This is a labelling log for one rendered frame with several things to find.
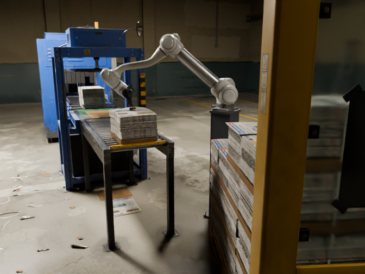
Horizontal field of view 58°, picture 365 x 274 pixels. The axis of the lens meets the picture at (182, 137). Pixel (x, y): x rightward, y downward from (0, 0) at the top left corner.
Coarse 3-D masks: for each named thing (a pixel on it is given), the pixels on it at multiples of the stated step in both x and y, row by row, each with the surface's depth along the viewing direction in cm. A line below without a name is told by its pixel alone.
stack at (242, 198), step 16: (224, 144) 239; (224, 160) 207; (224, 176) 209; (224, 192) 211; (240, 192) 171; (224, 208) 208; (240, 208) 171; (240, 224) 172; (224, 240) 215; (240, 240) 174; (240, 256) 171; (224, 272) 214; (240, 272) 173
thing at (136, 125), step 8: (120, 112) 251; (128, 112) 252; (136, 112) 253; (144, 112) 253; (152, 112) 253; (120, 120) 238; (128, 120) 240; (136, 120) 243; (144, 120) 245; (152, 120) 248; (120, 128) 240; (128, 128) 241; (136, 128) 244; (144, 128) 247; (152, 128) 249; (120, 136) 245; (128, 136) 243; (136, 136) 246; (144, 136) 248; (152, 136) 252
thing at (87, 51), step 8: (64, 48) 335; (72, 48) 338; (80, 48) 341; (88, 48) 344; (96, 48) 347; (104, 48) 351; (112, 48) 354; (120, 48) 357; (128, 48) 361; (136, 48) 364; (64, 56) 336; (72, 56) 340; (80, 56) 343; (88, 56) 346; (96, 56) 349; (104, 56) 352; (112, 56) 356; (120, 56) 359; (128, 56) 363; (136, 56) 366
